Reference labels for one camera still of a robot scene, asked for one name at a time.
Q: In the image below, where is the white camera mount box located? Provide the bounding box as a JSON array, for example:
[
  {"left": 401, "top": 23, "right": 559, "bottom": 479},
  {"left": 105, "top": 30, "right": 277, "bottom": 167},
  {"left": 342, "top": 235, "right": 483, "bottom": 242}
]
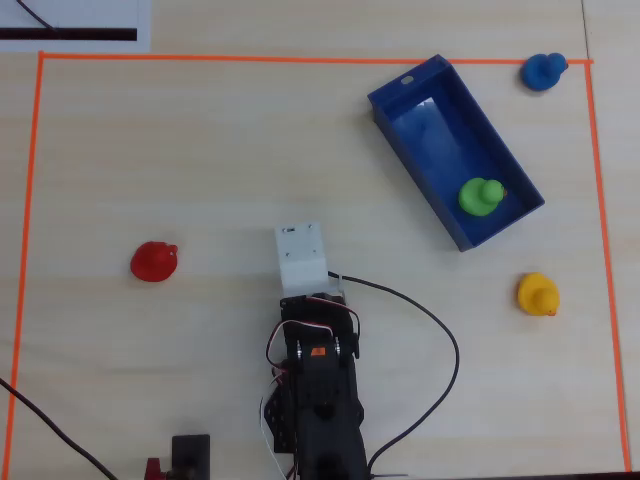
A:
[{"left": 273, "top": 220, "right": 347, "bottom": 305}]

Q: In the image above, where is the blue plastic box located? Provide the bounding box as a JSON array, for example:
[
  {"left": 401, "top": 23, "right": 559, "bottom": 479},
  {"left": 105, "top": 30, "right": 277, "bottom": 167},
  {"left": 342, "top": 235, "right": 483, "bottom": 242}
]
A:
[{"left": 367, "top": 53, "right": 547, "bottom": 253}]

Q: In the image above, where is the red white black servo wire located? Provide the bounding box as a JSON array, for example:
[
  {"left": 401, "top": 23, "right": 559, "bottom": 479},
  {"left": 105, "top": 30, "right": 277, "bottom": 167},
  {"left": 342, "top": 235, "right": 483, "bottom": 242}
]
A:
[
  {"left": 258, "top": 372, "right": 301, "bottom": 480},
  {"left": 265, "top": 294, "right": 362, "bottom": 374}
]

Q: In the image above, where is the blue rubber duck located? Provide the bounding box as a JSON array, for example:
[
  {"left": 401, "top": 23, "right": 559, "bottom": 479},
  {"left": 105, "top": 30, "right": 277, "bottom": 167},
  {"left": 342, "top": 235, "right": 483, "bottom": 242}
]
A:
[{"left": 520, "top": 52, "right": 570, "bottom": 92}]

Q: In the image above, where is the long black table cable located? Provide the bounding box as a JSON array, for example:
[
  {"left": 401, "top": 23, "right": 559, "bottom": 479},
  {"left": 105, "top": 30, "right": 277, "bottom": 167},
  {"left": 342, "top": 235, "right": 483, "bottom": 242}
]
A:
[{"left": 0, "top": 377, "right": 120, "bottom": 480}]

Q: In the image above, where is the white paper with black bar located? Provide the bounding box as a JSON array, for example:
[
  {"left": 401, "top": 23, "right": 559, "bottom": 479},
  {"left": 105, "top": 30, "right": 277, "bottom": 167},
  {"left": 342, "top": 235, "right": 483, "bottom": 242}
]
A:
[{"left": 0, "top": 0, "right": 152, "bottom": 53}]

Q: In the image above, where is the thin black cable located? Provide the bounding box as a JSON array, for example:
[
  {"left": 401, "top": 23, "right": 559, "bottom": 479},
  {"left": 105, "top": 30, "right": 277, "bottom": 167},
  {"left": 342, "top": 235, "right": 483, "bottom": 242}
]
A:
[{"left": 16, "top": 0, "right": 57, "bottom": 31}]

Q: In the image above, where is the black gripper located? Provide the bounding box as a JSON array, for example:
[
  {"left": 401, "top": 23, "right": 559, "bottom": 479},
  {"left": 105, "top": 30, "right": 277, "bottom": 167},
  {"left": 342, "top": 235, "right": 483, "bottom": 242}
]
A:
[{"left": 278, "top": 293, "right": 362, "bottom": 361}]

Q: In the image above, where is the yellow rubber duck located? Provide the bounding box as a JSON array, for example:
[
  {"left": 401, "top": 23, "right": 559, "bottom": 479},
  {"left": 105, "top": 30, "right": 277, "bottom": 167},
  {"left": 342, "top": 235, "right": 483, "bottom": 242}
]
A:
[{"left": 516, "top": 272, "right": 561, "bottom": 318}]

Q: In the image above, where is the thick black camera cable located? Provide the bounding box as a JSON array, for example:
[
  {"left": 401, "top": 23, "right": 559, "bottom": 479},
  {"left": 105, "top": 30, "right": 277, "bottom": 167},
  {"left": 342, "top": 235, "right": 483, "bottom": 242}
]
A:
[{"left": 327, "top": 271, "right": 461, "bottom": 475}]

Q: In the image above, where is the red rubber duck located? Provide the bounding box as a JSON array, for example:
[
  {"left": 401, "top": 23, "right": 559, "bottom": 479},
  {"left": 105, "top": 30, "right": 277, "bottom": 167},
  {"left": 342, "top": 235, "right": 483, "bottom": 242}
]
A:
[{"left": 129, "top": 241, "right": 180, "bottom": 284}]

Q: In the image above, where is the orange tape strip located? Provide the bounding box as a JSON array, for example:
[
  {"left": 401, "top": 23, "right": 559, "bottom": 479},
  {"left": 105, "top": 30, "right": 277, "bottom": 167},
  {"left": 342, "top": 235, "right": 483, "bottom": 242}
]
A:
[
  {"left": 584, "top": 61, "right": 633, "bottom": 473},
  {"left": 38, "top": 51, "right": 595, "bottom": 67},
  {"left": 1, "top": 51, "right": 47, "bottom": 467}
]

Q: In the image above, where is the black clamp with red knob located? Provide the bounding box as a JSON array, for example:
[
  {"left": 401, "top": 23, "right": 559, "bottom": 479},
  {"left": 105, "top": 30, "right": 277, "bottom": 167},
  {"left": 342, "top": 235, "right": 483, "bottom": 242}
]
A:
[{"left": 144, "top": 434, "right": 212, "bottom": 480}]

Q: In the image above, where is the green rubber duck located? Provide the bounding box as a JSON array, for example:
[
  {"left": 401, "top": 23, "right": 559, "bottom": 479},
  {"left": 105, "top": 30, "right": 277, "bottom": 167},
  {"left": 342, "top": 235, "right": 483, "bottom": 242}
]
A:
[{"left": 457, "top": 177, "right": 507, "bottom": 218}]

